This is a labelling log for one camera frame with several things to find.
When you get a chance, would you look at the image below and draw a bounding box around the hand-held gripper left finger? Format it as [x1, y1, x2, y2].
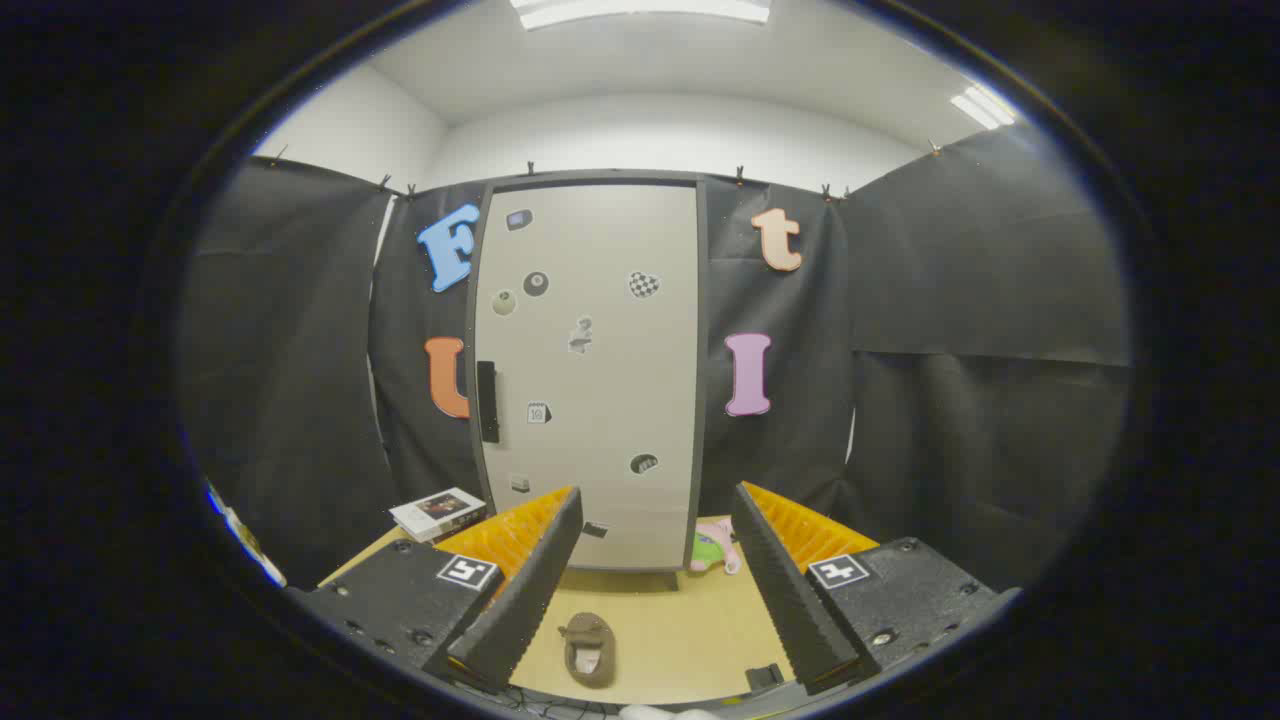
[285, 486, 585, 696]

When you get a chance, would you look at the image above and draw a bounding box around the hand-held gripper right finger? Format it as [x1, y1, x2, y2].
[731, 481, 1023, 696]

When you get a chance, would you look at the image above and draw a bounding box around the brown fuzzy slipper shoe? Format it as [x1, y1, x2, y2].
[558, 612, 618, 689]

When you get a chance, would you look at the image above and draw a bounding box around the grey shoe cabinet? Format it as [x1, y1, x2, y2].
[466, 170, 709, 573]

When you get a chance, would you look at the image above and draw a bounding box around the pink and green plush toy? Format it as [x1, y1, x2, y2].
[690, 517, 743, 576]

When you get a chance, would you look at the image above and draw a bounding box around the white boxed book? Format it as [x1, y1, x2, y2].
[389, 487, 488, 544]

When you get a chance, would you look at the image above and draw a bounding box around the black backdrop cloth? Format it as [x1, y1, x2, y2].
[180, 125, 1136, 591]

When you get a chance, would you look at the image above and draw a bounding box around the colourful clutter pile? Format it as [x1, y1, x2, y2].
[205, 482, 288, 588]

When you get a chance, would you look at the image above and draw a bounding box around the long ceiling light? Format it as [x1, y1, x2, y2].
[510, 0, 773, 31]

